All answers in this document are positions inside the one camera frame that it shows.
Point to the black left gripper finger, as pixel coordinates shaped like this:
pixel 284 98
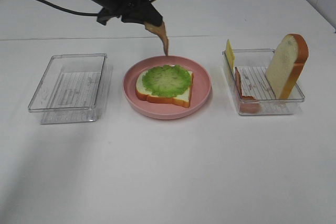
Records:
pixel 143 14

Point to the brown bacon strip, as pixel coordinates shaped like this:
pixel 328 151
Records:
pixel 160 31

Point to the green lettuce leaf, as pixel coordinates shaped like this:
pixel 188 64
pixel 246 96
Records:
pixel 166 81

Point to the bread slice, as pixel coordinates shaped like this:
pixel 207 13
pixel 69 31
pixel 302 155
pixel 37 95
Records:
pixel 183 100
pixel 287 64

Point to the yellow cheese slice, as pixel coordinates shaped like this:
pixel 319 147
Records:
pixel 230 56

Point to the red bacon strip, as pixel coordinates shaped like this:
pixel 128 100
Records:
pixel 251 108

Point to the pink round plate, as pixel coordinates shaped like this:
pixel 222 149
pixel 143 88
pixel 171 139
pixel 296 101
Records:
pixel 200 92

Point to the clear left plastic tray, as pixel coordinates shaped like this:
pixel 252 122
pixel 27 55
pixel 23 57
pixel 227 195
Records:
pixel 72 89

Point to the clear plastic tray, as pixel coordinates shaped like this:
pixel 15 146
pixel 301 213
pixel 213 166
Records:
pixel 252 65
pixel 72 89

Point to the clear right plastic tray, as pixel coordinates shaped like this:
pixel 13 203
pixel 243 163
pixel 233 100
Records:
pixel 252 65

